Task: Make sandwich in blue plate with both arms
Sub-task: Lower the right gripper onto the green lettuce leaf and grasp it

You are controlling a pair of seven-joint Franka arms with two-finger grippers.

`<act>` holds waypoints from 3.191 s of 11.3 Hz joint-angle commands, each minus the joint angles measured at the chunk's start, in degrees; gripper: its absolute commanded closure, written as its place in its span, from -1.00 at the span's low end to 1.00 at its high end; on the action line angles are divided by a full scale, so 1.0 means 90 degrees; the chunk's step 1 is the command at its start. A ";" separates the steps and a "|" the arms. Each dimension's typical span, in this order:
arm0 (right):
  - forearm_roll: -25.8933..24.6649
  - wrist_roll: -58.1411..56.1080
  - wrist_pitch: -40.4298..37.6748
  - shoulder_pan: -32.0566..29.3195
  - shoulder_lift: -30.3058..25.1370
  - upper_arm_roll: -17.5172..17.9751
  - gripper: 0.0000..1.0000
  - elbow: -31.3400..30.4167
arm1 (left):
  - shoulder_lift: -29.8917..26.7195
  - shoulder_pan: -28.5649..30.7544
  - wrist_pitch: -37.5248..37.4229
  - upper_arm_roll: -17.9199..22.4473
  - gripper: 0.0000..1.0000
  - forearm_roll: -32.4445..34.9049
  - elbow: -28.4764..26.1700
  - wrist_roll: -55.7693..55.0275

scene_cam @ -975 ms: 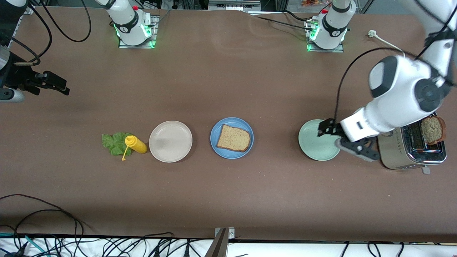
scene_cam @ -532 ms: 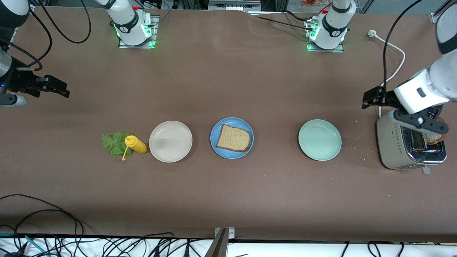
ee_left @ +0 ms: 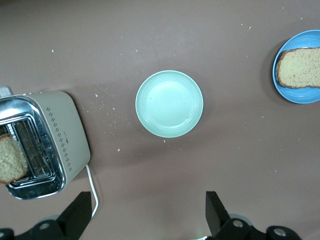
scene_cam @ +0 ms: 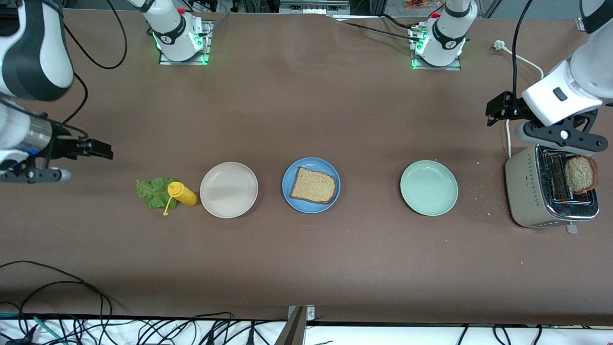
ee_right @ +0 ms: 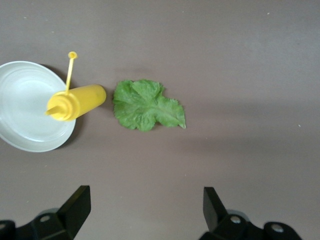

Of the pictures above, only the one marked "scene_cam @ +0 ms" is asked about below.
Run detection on green lettuce leaf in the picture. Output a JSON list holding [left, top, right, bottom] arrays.
[[136, 177, 180, 210]]

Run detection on yellow squeeze bottle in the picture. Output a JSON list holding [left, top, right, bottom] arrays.
[[163, 182, 198, 216]]

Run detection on brown bread slice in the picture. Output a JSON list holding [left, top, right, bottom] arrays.
[[564, 156, 599, 195], [289, 166, 337, 205]]

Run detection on pale green plate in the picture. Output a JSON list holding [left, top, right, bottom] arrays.
[[400, 160, 459, 217]]

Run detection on beige plate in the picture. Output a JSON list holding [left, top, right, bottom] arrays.
[[200, 162, 259, 219]]

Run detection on blue plate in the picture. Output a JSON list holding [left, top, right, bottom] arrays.
[[282, 157, 341, 214]]

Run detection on beige chrome toaster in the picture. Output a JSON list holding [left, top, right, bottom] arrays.
[[505, 144, 600, 234]]

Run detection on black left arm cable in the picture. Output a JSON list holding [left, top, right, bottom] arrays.
[[511, 0, 534, 96]]

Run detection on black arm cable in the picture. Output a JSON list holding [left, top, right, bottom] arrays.
[[48, 0, 128, 139], [511, 0, 534, 96]]

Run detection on white toaster power cable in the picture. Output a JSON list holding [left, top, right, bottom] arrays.
[[493, 40, 545, 159]]

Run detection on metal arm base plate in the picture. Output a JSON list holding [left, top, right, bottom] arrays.
[[158, 19, 214, 66], [409, 24, 463, 71]]

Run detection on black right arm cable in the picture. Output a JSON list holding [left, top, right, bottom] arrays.
[[48, 0, 128, 139]]

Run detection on black floor cable loop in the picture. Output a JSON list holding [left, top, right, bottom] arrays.
[[0, 260, 114, 345]]

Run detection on thick black table cable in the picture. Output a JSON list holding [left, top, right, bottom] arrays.
[[381, 13, 415, 29]]

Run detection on thin black table cable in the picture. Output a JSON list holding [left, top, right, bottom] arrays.
[[341, 21, 421, 42]]

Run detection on teal floor cable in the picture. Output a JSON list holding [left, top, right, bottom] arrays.
[[0, 311, 65, 345]]

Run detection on tangled black floor cables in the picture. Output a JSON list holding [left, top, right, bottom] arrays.
[[115, 311, 269, 345]]

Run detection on metal table bracket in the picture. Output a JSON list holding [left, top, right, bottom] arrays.
[[275, 305, 316, 345]]

